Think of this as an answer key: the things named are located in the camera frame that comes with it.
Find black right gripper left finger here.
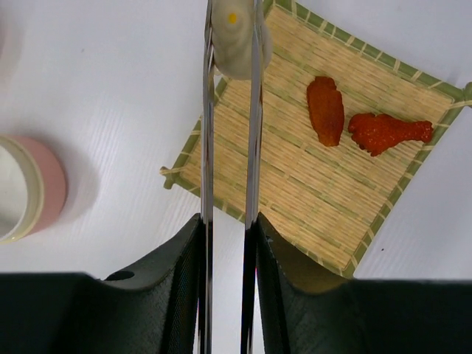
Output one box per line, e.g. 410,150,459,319
1,216,201,353

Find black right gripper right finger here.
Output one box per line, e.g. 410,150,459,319
241,215,471,353

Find steel food tongs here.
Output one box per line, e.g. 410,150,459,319
198,1,265,353

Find red chicken drumstick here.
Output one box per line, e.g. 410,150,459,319
348,113,434,157

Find orange fried chicken wing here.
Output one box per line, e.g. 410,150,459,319
306,76,344,147

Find white steamed bun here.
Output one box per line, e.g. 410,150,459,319
204,1,272,81

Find pink lunch box bowl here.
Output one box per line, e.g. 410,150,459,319
1,135,67,243

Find woven bamboo tray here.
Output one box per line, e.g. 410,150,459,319
159,0,472,280

